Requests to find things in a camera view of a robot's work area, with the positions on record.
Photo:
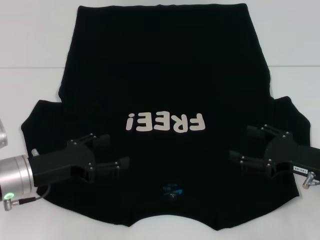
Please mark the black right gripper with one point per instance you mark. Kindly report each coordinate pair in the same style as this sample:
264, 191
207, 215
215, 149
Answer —
292, 155

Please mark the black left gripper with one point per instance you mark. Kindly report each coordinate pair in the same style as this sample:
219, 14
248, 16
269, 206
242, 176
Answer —
62, 162

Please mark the black shirt with FREE print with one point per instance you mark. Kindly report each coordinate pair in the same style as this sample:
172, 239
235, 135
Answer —
160, 75

